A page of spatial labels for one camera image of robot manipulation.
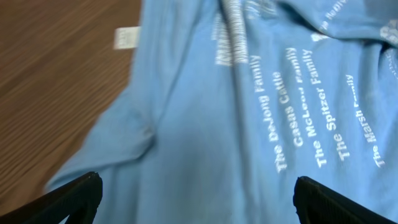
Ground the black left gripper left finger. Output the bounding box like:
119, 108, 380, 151
1, 172, 103, 224

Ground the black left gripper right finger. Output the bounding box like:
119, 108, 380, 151
293, 176, 397, 224

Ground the light blue printed t-shirt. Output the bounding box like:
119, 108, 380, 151
47, 0, 397, 223

